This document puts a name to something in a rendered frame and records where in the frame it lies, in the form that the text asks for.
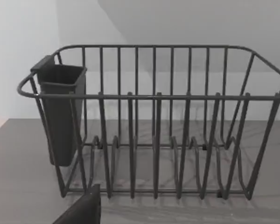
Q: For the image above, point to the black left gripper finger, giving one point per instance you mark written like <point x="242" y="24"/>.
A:
<point x="84" y="210"/>

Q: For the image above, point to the dark grey cutlery holder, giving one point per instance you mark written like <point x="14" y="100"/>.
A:
<point x="60" y="116"/>

